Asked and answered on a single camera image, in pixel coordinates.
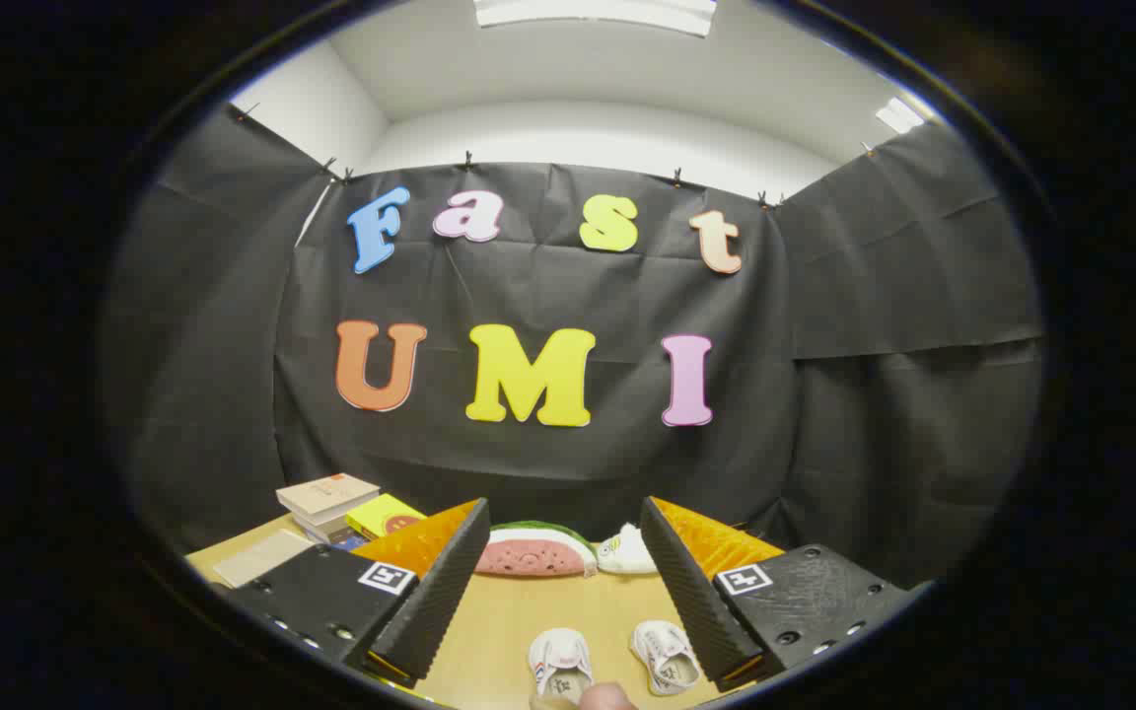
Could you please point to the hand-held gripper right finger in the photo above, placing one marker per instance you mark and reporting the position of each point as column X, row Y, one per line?
column 696, row 592

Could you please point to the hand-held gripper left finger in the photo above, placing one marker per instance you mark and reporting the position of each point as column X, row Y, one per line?
column 430, row 602

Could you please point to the white canvas shoe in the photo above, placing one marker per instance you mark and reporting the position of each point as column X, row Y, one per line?
column 667, row 656
column 560, row 663

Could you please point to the cream storage box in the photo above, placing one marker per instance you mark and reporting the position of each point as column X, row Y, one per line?
column 262, row 557

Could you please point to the white plush toy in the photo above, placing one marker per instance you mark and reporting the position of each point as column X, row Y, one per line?
column 627, row 552

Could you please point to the yellow book with red circle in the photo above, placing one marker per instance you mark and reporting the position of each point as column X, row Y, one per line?
column 384, row 515

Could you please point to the watermelon slice plush toy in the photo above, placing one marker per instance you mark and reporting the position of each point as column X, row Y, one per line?
column 533, row 554

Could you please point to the grey-edged book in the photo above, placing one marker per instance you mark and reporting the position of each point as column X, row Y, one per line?
column 317, row 530

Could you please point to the black backdrop cloth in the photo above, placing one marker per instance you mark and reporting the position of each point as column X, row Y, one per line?
column 548, row 463

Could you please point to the small ceiling light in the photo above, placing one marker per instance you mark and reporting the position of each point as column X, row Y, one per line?
column 899, row 114

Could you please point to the long ceiling light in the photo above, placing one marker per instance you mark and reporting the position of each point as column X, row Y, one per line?
column 595, row 12

